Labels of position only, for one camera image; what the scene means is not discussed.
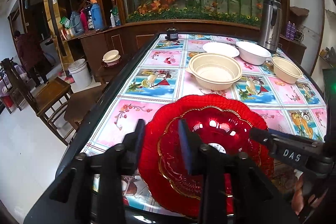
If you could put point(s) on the small red glass plate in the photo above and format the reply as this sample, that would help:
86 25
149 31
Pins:
226 129

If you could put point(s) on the stacked bowls on stool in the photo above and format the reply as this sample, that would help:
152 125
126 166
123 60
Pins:
111 58

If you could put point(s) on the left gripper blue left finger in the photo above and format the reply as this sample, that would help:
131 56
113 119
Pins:
72 196

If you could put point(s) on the blue thermos flask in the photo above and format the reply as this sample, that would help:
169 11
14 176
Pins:
97 17

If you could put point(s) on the small black table device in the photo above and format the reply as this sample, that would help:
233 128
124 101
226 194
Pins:
171 34

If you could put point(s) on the colourful printed tablecloth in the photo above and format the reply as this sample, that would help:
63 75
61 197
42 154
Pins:
161 78

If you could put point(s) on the large red glass plate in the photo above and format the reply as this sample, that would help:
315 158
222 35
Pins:
148 166

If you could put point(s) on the red thermos flask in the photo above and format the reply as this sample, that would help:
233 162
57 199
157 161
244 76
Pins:
83 19

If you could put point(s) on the white plastic bucket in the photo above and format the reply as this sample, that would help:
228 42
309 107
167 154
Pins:
80 73

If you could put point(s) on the stainless steel thermos jug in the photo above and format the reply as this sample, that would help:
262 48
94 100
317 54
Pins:
270 27

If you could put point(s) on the white foam bowl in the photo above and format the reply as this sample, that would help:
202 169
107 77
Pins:
252 53
221 48

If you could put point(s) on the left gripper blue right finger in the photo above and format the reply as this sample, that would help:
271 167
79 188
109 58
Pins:
235 190

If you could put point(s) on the small beige plastic bowl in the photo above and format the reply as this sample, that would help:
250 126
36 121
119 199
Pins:
286 70

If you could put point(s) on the wooden chair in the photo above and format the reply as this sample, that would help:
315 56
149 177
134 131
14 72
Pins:
49 104

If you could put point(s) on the person in dark red coat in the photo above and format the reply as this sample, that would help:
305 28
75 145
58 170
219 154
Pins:
32 57

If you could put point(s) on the large beige plastic bowl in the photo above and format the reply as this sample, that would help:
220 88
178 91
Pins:
214 71

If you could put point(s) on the purple bottles on cabinet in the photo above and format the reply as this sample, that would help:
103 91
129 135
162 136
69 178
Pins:
290 30

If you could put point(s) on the wooden stool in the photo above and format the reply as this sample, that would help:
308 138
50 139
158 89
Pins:
80 104

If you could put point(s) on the person right hand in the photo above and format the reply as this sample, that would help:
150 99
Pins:
297 202

